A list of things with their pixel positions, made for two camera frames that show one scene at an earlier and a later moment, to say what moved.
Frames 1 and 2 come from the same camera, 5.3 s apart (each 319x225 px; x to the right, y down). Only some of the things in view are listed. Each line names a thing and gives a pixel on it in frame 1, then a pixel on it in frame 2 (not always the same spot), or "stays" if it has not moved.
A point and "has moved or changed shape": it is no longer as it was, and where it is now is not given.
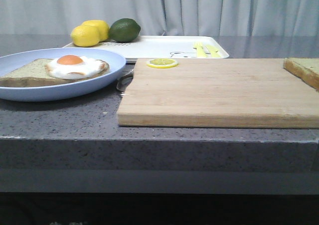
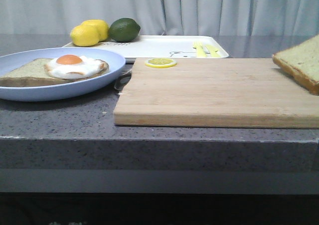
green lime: [124, 30] stays
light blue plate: [9, 62] stays
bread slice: [307, 68] has moved or changed shape
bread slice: [34, 73] stays
